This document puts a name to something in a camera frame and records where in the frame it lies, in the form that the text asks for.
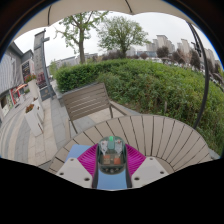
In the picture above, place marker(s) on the transparent computer mouse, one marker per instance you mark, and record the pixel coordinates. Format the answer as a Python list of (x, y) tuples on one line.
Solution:
[(111, 156)]

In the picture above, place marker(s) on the tall grey sign pillar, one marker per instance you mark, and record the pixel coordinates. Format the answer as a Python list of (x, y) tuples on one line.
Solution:
[(41, 63)]

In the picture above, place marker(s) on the round leafy tree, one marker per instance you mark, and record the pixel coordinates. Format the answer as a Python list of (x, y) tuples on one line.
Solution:
[(121, 31)]

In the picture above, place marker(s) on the grey storefront building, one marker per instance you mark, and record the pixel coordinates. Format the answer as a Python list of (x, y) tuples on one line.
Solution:
[(10, 76)]

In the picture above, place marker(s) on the green hedge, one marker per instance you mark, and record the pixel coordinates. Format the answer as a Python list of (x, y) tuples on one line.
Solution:
[(153, 86)]

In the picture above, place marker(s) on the white planter box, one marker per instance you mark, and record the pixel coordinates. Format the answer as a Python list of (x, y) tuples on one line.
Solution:
[(33, 121)]

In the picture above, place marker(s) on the thin leaning tree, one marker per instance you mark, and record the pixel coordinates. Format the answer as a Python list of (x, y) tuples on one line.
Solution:
[(81, 46)]

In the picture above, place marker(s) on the brown slatted outdoor chair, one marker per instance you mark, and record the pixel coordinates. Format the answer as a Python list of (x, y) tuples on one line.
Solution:
[(85, 101)]

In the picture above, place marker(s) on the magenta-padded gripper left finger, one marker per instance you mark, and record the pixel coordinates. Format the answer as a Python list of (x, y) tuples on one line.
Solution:
[(73, 171)]

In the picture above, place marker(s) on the blue mouse pad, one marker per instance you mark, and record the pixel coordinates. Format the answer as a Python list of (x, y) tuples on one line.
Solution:
[(111, 181)]

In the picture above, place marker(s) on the beige parasol canopy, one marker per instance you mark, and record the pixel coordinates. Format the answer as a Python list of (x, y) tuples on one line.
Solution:
[(100, 6)]

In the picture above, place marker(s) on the dark curved parasol pole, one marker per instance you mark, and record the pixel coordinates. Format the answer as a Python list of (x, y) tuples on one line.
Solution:
[(206, 86)]

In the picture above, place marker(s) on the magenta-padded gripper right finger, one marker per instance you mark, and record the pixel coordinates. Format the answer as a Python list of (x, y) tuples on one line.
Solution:
[(150, 170)]

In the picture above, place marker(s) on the distant apartment buildings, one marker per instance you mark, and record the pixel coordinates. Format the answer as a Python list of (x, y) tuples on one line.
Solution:
[(163, 40)]

